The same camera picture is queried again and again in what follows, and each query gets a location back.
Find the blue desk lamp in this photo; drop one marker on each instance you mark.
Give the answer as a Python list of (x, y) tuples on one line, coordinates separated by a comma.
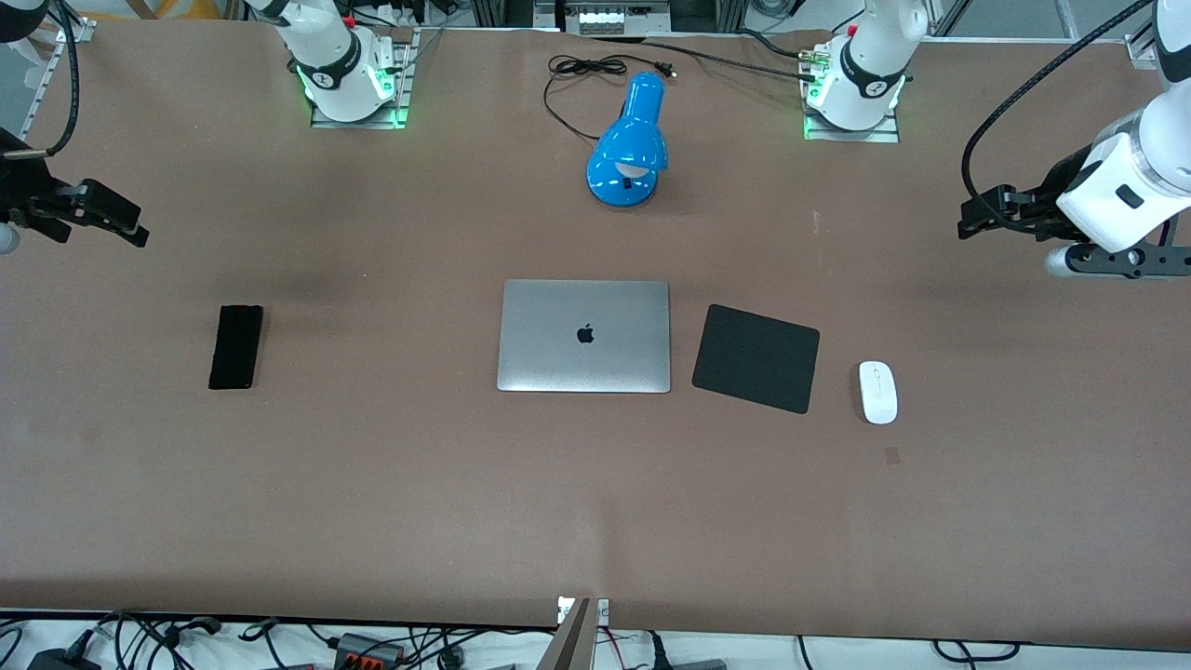
[(633, 140)]

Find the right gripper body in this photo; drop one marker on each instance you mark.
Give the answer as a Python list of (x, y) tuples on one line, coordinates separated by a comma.
[(20, 184)]

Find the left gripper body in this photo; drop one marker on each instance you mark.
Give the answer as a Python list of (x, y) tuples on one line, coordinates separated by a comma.
[(1057, 190)]

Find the black power adapter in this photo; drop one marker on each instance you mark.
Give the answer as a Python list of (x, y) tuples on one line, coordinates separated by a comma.
[(60, 661)]

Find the black smartphone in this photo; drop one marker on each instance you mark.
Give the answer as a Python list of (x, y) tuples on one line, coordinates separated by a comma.
[(235, 346)]

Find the black mouse pad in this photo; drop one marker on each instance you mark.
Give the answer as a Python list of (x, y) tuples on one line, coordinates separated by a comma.
[(756, 358)]

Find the slotted metal rail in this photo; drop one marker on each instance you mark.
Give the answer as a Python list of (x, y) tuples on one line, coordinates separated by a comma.
[(46, 84)]

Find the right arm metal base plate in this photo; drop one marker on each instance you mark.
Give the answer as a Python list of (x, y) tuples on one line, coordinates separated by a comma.
[(354, 124)]

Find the grey orange connector block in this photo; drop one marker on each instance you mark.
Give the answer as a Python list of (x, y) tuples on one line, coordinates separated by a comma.
[(368, 649)]

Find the white power strip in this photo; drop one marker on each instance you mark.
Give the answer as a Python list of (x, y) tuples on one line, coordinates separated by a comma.
[(605, 20)]

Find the silver closed laptop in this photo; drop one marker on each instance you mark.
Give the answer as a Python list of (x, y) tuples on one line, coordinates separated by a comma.
[(558, 363)]

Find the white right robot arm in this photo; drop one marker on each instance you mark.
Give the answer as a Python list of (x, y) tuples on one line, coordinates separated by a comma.
[(335, 65)]

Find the metal corner bracket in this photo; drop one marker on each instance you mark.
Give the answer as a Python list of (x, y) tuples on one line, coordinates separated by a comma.
[(1141, 46)]

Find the aluminium profile post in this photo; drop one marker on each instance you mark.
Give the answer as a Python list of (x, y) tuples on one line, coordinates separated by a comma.
[(577, 644)]

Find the white computer mouse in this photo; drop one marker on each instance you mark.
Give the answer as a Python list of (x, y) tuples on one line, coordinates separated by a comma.
[(877, 395)]

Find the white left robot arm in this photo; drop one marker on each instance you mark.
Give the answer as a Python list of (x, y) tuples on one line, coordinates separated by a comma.
[(865, 74)]

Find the aluminium frame structure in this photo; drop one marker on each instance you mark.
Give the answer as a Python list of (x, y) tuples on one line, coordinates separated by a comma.
[(707, 11)]

